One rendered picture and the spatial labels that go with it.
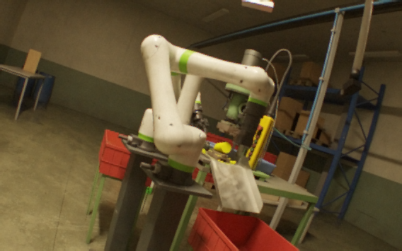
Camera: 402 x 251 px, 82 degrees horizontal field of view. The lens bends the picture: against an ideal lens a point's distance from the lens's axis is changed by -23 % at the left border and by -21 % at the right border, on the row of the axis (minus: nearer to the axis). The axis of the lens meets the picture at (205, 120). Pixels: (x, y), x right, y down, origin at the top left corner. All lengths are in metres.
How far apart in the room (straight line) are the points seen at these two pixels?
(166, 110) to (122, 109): 8.87
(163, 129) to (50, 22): 9.33
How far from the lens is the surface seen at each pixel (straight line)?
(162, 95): 1.14
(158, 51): 1.22
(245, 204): 1.63
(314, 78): 8.05
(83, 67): 9.91
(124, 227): 1.94
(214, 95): 10.77
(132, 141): 1.75
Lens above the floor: 1.23
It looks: 1 degrees down
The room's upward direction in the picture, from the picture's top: 19 degrees clockwise
